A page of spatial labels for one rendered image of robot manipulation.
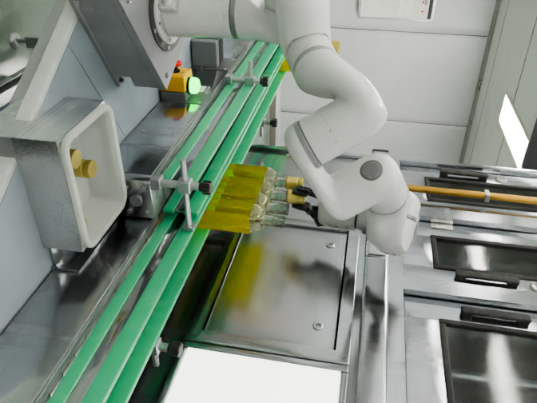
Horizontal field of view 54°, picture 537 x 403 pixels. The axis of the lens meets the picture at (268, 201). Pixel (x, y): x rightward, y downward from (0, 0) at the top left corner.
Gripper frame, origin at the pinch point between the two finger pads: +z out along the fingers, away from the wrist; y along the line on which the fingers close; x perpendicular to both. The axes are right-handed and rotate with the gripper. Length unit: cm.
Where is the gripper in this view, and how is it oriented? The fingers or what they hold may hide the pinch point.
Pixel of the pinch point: (300, 197)
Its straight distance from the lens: 131.2
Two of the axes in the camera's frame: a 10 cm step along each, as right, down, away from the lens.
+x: -4.4, 4.9, -7.5
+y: 0.0, -8.4, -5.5
